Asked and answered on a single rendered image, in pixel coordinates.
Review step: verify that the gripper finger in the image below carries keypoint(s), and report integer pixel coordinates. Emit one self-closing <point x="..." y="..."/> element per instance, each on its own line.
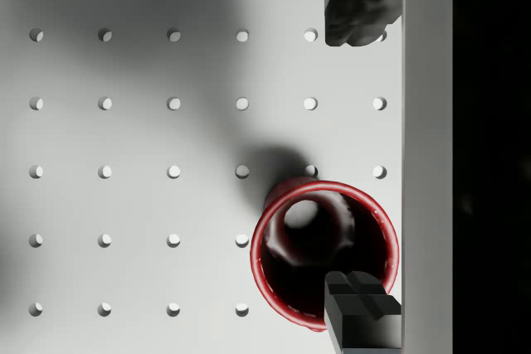
<point x="357" y="316"/>
<point x="361" y="10"/>

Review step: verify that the red mug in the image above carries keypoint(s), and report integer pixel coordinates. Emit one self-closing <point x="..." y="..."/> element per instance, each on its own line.
<point x="257" y="258"/>

